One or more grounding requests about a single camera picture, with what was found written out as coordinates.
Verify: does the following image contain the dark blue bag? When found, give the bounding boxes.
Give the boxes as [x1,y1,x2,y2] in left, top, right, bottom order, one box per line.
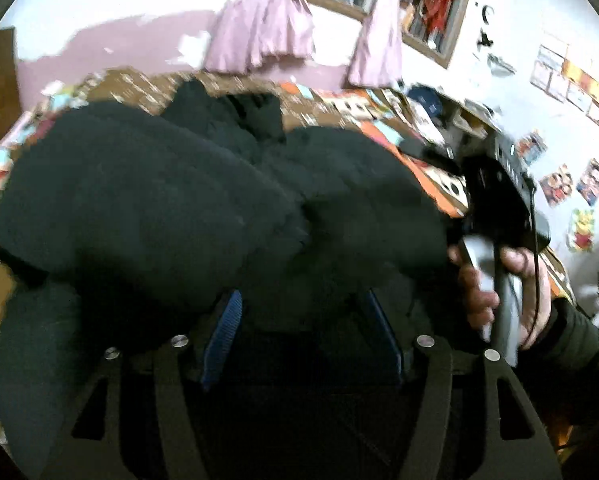
[407,85,447,118]

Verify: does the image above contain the person's right forearm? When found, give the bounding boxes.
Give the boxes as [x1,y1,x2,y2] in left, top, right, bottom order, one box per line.
[519,297,599,411]

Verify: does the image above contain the large black garment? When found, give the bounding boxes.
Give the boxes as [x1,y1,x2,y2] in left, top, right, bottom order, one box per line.
[0,80,483,480]

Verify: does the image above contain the group of wall stickers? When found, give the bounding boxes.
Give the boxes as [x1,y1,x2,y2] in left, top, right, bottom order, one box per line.
[517,45,599,253]

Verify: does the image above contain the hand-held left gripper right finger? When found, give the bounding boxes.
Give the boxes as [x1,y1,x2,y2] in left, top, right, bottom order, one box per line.
[359,290,565,480]

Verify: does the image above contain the pink tied curtain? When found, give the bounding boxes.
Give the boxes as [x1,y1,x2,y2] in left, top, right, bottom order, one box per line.
[299,0,480,88]
[204,0,315,75]

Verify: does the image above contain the printed cartoon bedsheet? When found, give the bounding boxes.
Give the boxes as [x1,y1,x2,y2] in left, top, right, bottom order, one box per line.
[0,67,577,446]

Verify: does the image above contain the person's right hand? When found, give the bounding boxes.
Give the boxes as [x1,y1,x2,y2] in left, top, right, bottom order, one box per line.
[449,245,553,351]

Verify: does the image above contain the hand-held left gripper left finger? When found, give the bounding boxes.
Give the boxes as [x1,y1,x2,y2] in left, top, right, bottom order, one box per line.
[39,287,245,480]

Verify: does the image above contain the wooden window frame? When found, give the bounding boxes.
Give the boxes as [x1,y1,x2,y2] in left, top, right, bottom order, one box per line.
[192,0,477,68]

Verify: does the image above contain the red hanging clothes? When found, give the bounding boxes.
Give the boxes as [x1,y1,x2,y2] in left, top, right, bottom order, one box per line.
[419,0,455,36]

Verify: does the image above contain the wooden shelf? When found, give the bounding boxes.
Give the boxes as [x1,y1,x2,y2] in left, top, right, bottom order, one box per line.
[449,95,505,141]

